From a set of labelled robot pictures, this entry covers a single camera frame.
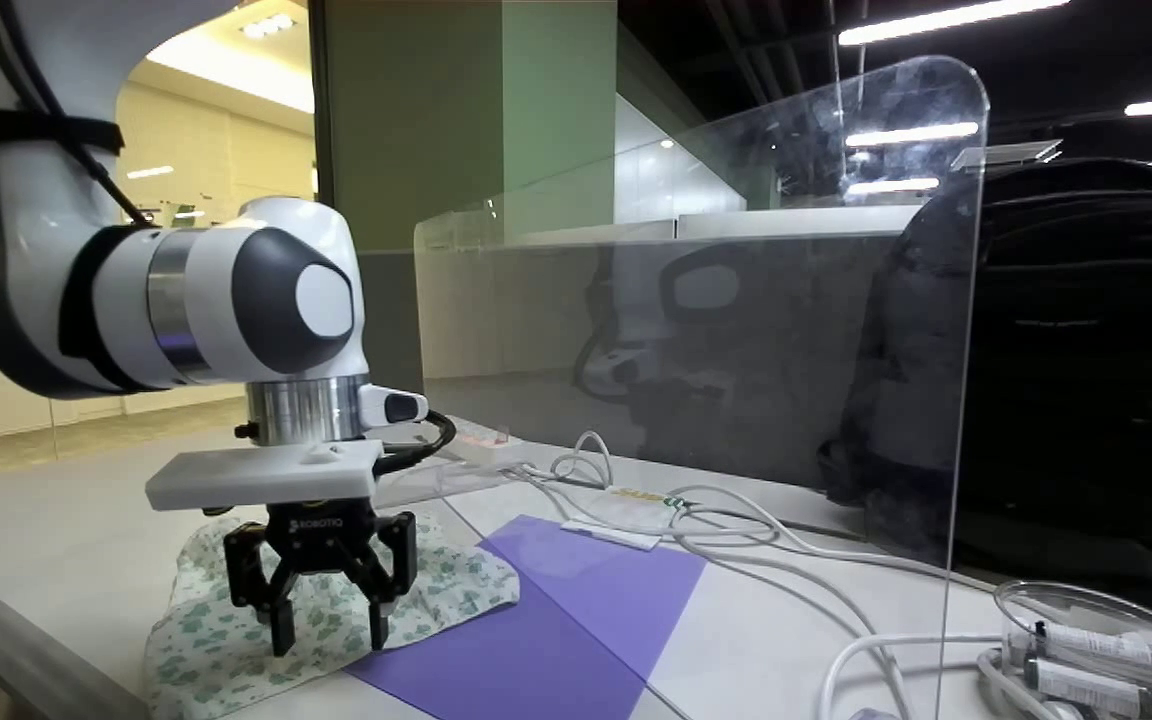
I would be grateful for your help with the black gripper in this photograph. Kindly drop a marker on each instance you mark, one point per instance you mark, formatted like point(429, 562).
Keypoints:
point(321, 543)

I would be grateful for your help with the green floral patterned cloth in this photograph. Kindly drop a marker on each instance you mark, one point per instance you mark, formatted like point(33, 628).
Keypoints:
point(203, 641)

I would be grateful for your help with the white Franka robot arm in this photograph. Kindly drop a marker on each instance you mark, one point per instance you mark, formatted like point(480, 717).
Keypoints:
point(139, 282)

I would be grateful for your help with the purple cloth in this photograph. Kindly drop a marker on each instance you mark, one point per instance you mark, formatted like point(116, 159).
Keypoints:
point(563, 626)

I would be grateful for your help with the transparent acrylic screen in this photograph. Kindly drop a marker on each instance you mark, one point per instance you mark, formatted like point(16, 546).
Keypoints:
point(762, 334)

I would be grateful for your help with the white gripper mounting plate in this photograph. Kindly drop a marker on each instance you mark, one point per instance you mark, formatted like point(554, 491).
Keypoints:
point(257, 475)

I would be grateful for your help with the white power strip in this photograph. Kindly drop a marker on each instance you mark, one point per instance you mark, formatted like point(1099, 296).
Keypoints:
point(491, 451)

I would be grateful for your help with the bright recessed ceiling panel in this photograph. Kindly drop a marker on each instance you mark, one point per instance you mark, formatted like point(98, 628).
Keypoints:
point(250, 63)

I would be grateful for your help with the white grey plug connector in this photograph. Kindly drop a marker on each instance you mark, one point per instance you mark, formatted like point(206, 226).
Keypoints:
point(1109, 694)
point(1099, 646)

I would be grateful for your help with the black backpack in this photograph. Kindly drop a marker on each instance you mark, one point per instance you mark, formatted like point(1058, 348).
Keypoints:
point(1099, 361)

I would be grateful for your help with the long fluorescent ceiling light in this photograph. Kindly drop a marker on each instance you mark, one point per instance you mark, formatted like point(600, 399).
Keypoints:
point(951, 16)

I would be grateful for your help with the grey partition wall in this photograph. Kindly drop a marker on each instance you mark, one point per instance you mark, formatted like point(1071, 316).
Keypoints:
point(738, 347)

